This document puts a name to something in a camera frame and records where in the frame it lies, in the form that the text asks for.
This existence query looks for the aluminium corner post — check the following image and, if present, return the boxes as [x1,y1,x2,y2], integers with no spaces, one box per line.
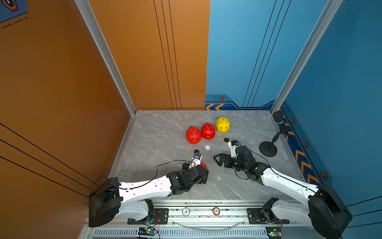
[270,0,343,114]
[74,0,137,116]

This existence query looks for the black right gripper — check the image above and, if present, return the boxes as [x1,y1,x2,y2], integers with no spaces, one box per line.
[212,153,248,173]

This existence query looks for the aluminium corner post left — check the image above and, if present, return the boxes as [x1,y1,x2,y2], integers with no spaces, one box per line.
[74,0,137,116]

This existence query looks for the red piggy bank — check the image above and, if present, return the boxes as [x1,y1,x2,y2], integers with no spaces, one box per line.
[201,123,216,140]
[186,126,202,144]
[200,162,208,169]

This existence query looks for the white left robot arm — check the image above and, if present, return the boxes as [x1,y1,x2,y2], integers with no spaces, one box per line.
[88,165,209,228]

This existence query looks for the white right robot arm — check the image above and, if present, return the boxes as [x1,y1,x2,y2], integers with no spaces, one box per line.
[213,145,353,239]

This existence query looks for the green circuit board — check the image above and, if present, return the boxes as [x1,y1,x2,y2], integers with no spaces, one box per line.
[266,227,282,239]
[138,227,157,237]

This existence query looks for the green circuit board left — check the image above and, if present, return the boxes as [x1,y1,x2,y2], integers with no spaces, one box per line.
[138,227,157,237]

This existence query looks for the green circuit board right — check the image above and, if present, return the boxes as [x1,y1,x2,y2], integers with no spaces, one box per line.
[266,227,282,239]

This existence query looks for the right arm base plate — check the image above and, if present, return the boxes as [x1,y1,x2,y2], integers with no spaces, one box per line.
[247,208,290,225]

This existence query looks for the yellow piggy bank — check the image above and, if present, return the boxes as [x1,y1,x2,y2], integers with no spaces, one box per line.
[216,117,230,133]

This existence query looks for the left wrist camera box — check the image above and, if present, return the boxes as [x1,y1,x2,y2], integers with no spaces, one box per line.
[190,149,202,169]

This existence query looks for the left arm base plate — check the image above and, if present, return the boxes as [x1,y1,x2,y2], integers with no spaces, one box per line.
[127,208,169,225]

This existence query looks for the aluminium corner post right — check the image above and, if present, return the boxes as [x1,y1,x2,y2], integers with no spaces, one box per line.
[270,0,343,114]

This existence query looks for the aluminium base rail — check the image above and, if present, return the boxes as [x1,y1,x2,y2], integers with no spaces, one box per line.
[79,200,322,239]

